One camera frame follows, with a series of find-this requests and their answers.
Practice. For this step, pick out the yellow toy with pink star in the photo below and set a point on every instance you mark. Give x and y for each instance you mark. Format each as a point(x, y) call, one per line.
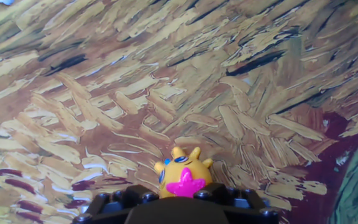
point(182, 171)

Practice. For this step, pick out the painted wheatfield tablecloth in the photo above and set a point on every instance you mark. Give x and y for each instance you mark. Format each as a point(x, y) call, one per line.
point(179, 93)

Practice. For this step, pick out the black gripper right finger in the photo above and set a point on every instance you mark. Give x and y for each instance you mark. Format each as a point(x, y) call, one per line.
point(244, 208)

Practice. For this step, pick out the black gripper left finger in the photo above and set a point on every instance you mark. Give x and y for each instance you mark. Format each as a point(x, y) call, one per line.
point(113, 203)

